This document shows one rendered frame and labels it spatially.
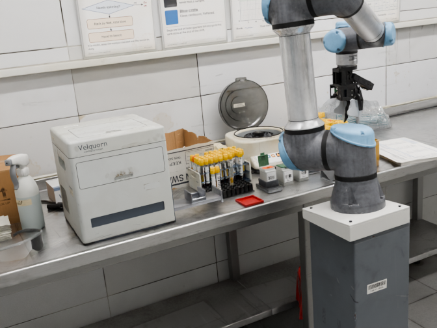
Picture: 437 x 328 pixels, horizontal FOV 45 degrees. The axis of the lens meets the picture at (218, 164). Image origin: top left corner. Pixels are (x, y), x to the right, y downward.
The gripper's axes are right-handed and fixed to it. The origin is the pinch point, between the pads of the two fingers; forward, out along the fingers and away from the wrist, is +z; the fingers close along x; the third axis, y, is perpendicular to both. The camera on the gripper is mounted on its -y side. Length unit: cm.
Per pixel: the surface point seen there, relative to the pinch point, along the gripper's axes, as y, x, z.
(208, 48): 32, -51, -28
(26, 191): 114, -11, 4
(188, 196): 69, 5, 12
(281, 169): 32.6, 1.7, 11.7
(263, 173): 40.0, 2.4, 11.3
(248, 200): 49, 7, 17
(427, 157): -23.6, 13.4, 15.9
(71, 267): 108, 14, 21
